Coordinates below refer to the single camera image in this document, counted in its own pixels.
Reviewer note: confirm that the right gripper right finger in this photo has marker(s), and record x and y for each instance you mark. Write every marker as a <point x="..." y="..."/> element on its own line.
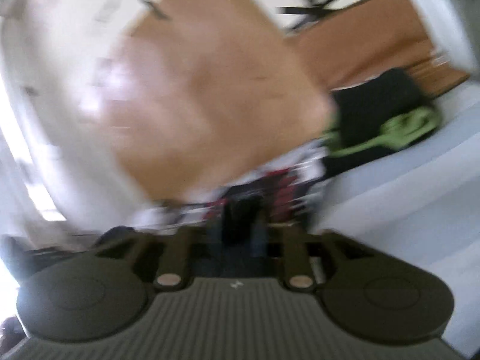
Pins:
<point x="297" y="273"/>

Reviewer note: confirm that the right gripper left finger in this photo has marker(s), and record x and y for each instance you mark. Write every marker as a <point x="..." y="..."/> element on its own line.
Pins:
<point x="182" y="253"/>

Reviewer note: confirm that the black white red patterned garment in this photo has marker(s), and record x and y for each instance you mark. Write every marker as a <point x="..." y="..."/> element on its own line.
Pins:
<point x="286" y="187"/>

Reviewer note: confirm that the striped grey bed sheet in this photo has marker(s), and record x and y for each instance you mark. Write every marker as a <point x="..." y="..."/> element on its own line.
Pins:
<point x="422" y="205"/>

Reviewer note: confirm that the green and black folded garment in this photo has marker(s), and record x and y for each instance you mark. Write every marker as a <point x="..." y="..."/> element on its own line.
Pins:
<point x="378" y="118"/>

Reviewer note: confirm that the wood pattern board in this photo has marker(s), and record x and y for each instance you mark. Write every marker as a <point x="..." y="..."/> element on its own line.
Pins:
<point x="193" y="103"/>

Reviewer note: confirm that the brown cushion mat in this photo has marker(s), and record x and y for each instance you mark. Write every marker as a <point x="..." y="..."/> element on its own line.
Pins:
<point x="360" y="42"/>

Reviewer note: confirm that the black tape strip top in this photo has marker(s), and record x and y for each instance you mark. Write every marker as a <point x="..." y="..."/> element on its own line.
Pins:
<point x="152" y="7"/>

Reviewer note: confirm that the black tape cross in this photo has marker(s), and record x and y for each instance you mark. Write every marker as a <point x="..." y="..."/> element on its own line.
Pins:
<point x="314" y="12"/>

